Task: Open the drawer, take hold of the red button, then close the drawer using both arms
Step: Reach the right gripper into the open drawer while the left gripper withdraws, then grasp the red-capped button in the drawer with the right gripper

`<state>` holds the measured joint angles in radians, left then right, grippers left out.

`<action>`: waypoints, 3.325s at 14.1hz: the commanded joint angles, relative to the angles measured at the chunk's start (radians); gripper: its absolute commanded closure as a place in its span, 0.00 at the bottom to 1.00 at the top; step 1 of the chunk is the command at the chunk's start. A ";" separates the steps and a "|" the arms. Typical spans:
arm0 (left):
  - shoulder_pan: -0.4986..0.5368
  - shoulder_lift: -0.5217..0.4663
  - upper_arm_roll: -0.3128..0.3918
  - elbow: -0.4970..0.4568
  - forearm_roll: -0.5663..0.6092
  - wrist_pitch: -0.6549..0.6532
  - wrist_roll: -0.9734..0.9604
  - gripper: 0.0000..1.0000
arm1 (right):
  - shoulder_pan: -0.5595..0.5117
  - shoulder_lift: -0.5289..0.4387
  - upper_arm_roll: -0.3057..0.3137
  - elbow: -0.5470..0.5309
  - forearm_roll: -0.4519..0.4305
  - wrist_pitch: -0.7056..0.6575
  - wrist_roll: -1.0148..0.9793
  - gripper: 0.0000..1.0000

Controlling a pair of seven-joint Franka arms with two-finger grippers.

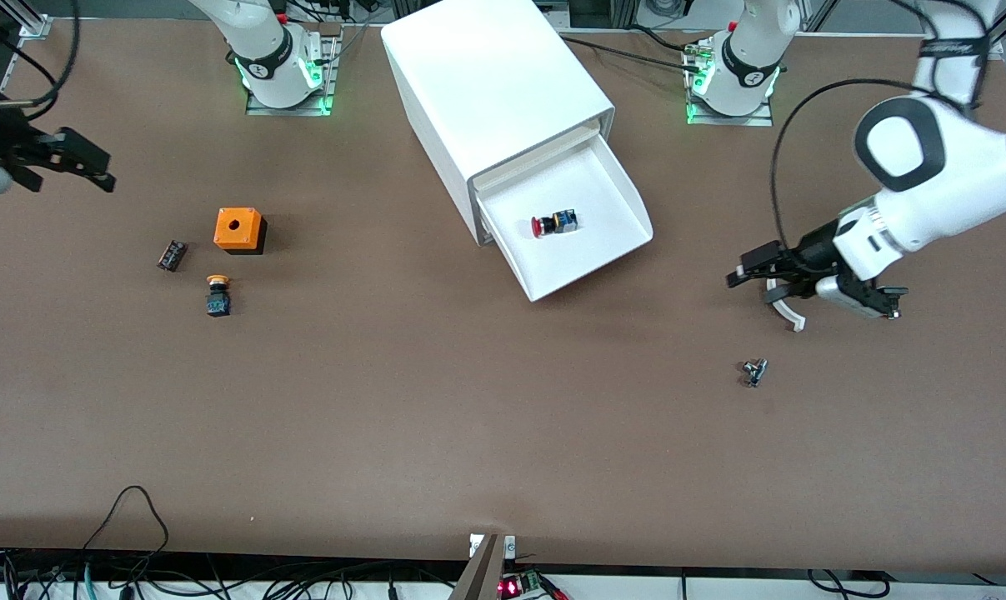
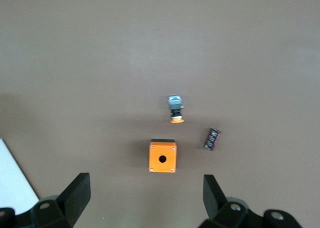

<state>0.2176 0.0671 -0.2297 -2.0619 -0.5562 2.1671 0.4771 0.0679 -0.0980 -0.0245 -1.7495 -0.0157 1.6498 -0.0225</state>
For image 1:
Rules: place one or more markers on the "red push button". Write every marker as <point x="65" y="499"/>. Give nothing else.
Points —
<point x="553" y="223"/>

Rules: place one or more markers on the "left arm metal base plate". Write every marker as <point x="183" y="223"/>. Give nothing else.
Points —
<point x="703" y="117"/>

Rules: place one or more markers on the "small black contact block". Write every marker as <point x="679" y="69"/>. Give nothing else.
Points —
<point x="172" y="255"/>

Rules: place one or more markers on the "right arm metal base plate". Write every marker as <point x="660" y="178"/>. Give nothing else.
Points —
<point x="329" y="75"/>

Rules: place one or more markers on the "aluminium frame profile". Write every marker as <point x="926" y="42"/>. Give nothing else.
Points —
<point x="36" y="27"/>

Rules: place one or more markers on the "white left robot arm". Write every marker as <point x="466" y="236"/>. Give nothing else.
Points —
<point x="953" y="179"/>

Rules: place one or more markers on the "white curved plastic bracket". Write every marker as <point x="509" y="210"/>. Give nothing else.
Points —
<point x="790" y="317"/>

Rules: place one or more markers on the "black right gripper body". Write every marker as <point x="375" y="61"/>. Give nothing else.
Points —
<point x="2" y="142"/>

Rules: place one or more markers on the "grey camera support bar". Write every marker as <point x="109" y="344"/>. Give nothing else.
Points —
<point x="482" y="575"/>

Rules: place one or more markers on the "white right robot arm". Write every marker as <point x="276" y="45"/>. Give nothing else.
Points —
<point x="269" y="50"/>

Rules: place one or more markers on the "yellow push button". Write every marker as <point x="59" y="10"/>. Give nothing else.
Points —
<point x="217" y="296"/>

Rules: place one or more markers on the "orange button enclosure box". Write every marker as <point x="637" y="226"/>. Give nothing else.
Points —
<point x="237" y="227"/>

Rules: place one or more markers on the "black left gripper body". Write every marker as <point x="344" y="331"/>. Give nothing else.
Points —
<point x="813" y="247"/>

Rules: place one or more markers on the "small black knob part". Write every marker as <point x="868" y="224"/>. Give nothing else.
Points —
<point x="896" y="293"/>

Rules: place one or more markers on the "circuit board with red light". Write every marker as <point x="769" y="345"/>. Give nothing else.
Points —
<point x="521" y="585"/>

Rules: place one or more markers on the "small metal fitting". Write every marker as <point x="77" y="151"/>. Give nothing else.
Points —
<point x="754" y="371"/>

